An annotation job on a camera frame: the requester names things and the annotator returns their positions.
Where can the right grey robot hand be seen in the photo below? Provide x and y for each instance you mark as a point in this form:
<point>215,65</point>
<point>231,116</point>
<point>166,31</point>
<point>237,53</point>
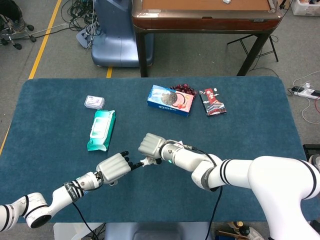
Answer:
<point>150,145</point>

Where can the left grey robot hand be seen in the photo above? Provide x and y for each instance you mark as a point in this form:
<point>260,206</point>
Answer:
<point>112,168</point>

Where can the white floral print tube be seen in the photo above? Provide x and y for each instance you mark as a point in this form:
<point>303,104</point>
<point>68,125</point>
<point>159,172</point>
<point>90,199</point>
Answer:
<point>145,161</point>

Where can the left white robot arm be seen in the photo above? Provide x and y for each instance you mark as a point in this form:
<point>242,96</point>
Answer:
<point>62,195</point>

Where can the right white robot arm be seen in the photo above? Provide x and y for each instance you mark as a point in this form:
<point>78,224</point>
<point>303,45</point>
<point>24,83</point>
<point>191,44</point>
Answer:
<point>275,180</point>

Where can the blue felt table cover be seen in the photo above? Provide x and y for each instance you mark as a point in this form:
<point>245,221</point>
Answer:
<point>175,127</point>

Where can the green wet wipes pack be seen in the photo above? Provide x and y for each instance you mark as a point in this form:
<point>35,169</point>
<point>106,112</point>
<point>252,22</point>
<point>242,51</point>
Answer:
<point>101,130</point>

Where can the blue Oreo cookie box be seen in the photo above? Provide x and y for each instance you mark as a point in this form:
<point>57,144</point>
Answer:
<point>170,100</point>

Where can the bunch of dark red fruits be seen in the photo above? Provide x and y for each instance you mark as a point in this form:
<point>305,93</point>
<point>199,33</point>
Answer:
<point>183,87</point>

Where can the small white pink tissue pack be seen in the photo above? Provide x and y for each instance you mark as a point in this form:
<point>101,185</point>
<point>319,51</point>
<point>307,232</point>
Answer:
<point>94,102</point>

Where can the red black patterned box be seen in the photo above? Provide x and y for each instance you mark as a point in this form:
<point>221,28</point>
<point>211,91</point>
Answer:
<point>212,102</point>

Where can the brown mahjong table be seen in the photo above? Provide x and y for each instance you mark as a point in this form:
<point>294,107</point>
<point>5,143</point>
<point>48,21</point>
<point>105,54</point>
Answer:
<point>200,22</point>

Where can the white power strip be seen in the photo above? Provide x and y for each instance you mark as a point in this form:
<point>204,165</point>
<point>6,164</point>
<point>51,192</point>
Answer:
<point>303,93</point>

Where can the office chair with castors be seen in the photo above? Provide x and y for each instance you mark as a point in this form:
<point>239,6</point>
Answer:
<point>15,32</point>

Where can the white plastic basket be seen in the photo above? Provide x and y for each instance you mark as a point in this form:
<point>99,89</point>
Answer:
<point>302,8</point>

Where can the blue purple robot pedestal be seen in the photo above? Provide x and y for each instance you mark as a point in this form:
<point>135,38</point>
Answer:
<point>112,45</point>

